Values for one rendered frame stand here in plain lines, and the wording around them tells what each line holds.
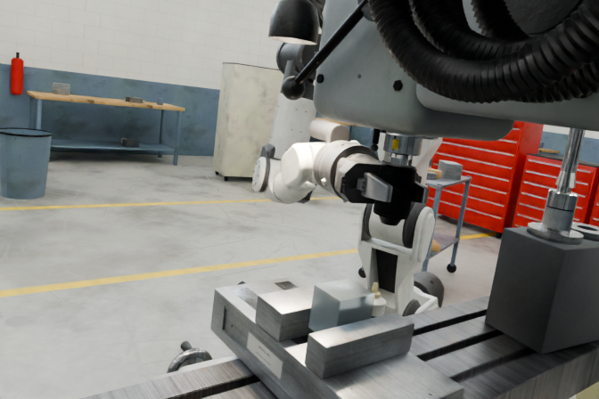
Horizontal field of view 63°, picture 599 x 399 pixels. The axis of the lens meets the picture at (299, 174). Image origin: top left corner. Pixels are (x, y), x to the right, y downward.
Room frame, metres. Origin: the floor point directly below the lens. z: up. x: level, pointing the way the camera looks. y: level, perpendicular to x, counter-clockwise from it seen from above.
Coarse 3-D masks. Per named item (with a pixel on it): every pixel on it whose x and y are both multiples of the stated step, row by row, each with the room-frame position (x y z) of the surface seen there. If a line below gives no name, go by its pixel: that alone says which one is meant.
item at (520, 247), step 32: (576, 224) 0.92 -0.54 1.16; (512, 256) 0.84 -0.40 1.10; (544, 256) 0.79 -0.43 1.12; (576, 256) 0.78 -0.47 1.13; (512, 288) 0.83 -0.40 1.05; (544, 288) 0.78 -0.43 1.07; (576, 288) 0.80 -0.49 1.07; (512, 320) 0.82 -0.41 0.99; (544, 320) 0.77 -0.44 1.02; (576, 320) 0.81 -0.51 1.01; (544, 352) 0.77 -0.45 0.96
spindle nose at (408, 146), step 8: (392, 136) 0.62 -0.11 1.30; (400, 136) 0.61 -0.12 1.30; (384, 144) 0.63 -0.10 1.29; (400, 144) 0.61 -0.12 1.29; (408, 144) 0.61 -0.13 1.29; (416, 144) 0.61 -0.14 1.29; (392, 152) 0.61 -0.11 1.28; (400, 152) 0.61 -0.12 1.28; (408, 152) 0.61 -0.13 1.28; (416, 152) 0.61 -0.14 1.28
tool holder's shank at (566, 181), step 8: (568, 136) 0.85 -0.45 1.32; (576, 136) 0.84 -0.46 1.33; (568, 144) 0.85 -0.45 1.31; (576, 144) 0.84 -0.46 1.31; (568, 152) 0.84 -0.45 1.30; (576, 152) 0.84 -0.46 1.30; (568, 160) 0.84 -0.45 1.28; (576, 160) 0.84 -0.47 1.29; (568, 168) 0.84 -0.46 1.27; (576, 168) 0.84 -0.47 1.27; (560, 176) 0.85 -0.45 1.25; (568, 176) 0.84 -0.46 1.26; (560, 184) 0.84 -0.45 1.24; (568, 184) 0.83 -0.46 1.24; (568, 192) 0.84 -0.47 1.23
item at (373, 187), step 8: (368, 176) 0.63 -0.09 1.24; (376, 176) 0.63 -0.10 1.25; (360, 184) 0.64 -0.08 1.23; (368, 184) 0.63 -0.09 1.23; (376, 184) 0.61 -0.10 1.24; (384, 184) 0.60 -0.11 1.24; (368, 192) 0.63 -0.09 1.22; (376, 192) 0.61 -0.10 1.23; (384, 192) 0.59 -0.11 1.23; (384, 200) 0.59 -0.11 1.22
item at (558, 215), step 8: (552, 200) 0.84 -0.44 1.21; (560, 200) 0.83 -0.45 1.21; (568, 200) 0.83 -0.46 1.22; (576, 200) 0.83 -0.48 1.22; (552, 208) 0.84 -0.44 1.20; (560, 208) 0.83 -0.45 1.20; (568, 208) 0.83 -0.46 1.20; (544, 216) 0.85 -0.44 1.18; (552, 216) 0.83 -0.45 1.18; (560, 216) 0.83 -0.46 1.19; (568, 216) 0.83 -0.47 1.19; (544, 224) 0.84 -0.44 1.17; (552, 224) 0.83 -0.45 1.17; (560, 224) 0.83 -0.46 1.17; (568, 224) 0.83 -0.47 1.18; (560, 232) 0.83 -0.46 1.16; (568, 232) 0.83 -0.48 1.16
